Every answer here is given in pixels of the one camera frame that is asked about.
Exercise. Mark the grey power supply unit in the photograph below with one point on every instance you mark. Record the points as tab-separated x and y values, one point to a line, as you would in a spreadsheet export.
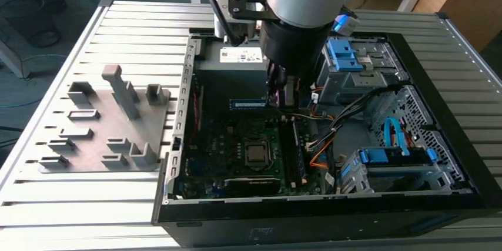
228	80

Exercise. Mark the RAM stick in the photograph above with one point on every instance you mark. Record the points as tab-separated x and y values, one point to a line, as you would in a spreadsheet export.
301	157
248	104

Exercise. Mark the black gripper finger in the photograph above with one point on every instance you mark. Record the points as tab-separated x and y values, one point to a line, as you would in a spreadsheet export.
276	86
293	92

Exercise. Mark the grey metal drive cage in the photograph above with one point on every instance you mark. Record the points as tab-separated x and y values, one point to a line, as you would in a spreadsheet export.
404	171
361	83

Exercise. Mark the grey parts rack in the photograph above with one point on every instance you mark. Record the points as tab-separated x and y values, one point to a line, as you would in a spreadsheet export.
106	133

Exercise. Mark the CPU socket with silver CPU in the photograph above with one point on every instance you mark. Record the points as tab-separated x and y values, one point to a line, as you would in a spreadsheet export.
257	154

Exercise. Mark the white table frame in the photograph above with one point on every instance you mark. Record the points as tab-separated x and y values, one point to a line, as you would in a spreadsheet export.
15	63

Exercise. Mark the black open PC case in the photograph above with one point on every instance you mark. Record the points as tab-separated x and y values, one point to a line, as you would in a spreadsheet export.
314	227

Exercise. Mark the green motherboard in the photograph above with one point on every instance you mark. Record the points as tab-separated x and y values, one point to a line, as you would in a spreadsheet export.
220	145

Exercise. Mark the wooden cabinet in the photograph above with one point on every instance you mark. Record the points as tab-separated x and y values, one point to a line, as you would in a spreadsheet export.
471	4

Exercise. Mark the blue carrier with black disk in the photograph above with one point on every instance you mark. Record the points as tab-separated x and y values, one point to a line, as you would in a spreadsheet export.
378	155

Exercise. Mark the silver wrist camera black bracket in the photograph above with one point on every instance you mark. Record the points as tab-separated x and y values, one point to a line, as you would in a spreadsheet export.
237	13

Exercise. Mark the black graphics card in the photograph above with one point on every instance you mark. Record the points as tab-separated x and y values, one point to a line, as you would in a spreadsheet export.
252	185

